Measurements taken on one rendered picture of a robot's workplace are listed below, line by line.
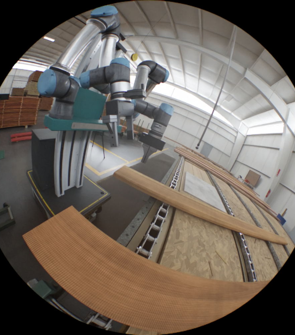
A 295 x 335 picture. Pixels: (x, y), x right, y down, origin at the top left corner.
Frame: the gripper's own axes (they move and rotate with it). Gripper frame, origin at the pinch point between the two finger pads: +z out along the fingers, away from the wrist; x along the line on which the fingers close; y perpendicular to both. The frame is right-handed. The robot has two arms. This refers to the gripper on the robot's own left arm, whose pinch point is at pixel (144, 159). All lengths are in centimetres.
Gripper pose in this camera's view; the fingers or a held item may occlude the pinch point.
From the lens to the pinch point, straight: 62.3
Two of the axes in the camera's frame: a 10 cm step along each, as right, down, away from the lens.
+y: -2.3, 2.8, -9.3
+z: -3.8, 8.6, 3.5
